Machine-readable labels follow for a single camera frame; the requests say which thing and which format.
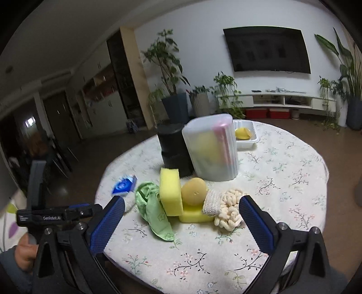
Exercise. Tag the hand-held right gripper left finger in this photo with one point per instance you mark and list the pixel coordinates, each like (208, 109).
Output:
(109, 226)

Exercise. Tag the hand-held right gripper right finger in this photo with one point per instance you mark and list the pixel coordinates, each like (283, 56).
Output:
(256, 224)

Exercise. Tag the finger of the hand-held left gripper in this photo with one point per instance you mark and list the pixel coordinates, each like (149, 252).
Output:
(82, 210)

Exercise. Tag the cream chenille scrubber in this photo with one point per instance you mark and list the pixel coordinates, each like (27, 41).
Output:
(230, 209)

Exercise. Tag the white fuzzy cloth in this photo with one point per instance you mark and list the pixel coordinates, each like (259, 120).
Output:
(129, 204)

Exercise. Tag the blue and white packet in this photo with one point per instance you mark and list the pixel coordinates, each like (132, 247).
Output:
(123, 186)

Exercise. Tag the green cloth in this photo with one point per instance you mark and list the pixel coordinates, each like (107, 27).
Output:
(154, 214)

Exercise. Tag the beige knitted dishcloth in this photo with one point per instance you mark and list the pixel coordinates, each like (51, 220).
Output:
(212, 203)

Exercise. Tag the yellow sponge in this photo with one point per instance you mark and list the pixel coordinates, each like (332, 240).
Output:
(192, 217)

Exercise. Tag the thick yellow sponge block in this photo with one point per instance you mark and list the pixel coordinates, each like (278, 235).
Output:
(170, 192)

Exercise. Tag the round tan sponge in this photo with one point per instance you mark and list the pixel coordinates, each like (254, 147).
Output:
(193, 191)

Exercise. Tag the white plastic tray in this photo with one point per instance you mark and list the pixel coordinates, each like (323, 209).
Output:
(250, 141)

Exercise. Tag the person's left forearm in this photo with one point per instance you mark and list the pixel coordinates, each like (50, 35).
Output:
(11, 271)

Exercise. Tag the person's left hand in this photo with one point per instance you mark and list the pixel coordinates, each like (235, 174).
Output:
(25, 253)

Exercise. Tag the dark dining chair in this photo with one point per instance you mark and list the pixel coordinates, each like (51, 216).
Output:
(60, 158)

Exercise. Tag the white leaf-printed cloth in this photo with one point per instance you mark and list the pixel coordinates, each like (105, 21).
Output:
(11, 226)

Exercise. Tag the floral tablecloth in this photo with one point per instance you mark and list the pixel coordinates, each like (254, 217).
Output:
(226, 263)

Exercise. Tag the pink cleaning cloth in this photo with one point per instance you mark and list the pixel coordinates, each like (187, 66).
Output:
(223, 147)

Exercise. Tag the translucent plastic container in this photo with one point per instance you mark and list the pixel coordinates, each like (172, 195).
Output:
(209, 147)

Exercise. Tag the round orange-yellow sponge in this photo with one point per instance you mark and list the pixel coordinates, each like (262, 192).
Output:
(243, 133)

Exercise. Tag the black cylindrical container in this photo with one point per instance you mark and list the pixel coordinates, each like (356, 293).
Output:
(172, 147)

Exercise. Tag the grey round object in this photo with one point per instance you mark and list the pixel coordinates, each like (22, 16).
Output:
(359, 193)

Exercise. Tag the red storage box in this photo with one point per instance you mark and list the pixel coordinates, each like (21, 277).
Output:
(279, 113)
(256, 113)

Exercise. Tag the small white pot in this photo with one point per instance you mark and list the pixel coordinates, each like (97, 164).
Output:
(295, 113)

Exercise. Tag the white television console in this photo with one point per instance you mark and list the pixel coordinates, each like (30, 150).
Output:
(271, 99)

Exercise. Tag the grey ribbed plant pot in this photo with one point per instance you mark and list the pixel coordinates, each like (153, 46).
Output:
(200, 105)

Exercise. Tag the bushy trailing houseplant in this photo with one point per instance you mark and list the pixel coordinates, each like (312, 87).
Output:
(227, 93)

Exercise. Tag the dark blue plant pot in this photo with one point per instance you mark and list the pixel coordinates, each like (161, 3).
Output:
(175, 108)

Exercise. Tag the thin-leaf plant on stand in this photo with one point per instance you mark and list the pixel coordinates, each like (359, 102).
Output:
(155, 97)

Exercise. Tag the small green plant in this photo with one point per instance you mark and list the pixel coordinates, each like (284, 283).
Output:
(200, 90)

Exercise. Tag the grey-blue plant pot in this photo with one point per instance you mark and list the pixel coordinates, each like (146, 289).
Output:
(355, 114)

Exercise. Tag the hanging vine plant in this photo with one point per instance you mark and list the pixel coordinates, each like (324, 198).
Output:
(329, 96)

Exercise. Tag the tall leafy houseplant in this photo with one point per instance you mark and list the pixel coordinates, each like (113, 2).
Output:
(166, 62)

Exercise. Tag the large broad-leaf plant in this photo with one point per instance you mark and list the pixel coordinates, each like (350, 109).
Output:
(346, 65)

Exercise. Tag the white wall cabinet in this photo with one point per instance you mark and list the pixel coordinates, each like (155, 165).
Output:
(99, 101)

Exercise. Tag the wall-mounted black television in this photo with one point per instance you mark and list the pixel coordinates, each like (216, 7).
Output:
(268, 51)

